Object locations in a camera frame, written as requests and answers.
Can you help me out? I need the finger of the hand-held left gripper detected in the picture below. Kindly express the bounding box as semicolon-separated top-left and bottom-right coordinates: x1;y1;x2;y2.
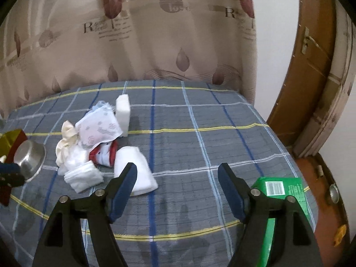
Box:
0;162;21;175
0;174;26;188

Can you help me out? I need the light blue cloth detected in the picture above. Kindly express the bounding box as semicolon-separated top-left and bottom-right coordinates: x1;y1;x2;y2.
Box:
91;100;115;115

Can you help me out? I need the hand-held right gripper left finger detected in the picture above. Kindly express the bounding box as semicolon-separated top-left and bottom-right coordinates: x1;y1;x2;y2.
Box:
32;162;138;267

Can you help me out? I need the yellow object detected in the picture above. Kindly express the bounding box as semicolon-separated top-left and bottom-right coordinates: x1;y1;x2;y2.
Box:
334;224;348;247

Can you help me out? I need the white foam block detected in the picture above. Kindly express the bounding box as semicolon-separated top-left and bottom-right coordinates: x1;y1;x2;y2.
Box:
115;95;132;138

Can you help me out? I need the beige leaf print curtain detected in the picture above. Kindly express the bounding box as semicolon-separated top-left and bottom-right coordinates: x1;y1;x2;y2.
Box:
0;0;256;120

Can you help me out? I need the grey plaid bed sheet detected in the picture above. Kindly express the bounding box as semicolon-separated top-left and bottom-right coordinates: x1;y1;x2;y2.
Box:
0;80;318;267

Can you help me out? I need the brass door handle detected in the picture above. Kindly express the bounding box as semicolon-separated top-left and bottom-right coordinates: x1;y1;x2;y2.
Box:
302;27;310;54

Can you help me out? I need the rolled beige mat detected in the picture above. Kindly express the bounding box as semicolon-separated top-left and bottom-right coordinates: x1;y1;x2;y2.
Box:
293;0;356;159

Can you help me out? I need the small white cloth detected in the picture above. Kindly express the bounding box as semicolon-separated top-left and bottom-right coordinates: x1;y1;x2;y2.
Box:
64;160;104;193

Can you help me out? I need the cream cloth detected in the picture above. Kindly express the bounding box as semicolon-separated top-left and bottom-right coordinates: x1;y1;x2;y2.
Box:
56;120;81;165

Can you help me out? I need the small steel floor bowl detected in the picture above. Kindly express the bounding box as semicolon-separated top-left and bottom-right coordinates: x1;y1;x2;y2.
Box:
329;184;340;204

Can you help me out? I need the green box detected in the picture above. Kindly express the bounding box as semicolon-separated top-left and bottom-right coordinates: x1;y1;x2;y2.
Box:
250;177;311;267

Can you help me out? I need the red and white cloth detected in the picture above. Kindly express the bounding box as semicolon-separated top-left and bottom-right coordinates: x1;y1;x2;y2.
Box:
89;140;118;168

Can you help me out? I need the white printed cloth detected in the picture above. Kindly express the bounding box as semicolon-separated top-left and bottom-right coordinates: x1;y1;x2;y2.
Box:
76;107;123;148

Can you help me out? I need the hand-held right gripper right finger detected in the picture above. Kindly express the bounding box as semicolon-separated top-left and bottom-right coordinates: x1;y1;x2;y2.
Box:
218;162;324;267

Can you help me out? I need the red and gold box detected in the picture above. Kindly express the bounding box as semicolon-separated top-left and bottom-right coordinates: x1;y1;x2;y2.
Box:
0;129;29;207

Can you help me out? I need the white towel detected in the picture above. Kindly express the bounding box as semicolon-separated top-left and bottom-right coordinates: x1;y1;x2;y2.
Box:
113;146;158;196

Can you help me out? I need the brown wooden door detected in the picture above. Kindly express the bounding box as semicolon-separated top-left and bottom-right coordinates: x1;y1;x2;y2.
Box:
266;0;351;256

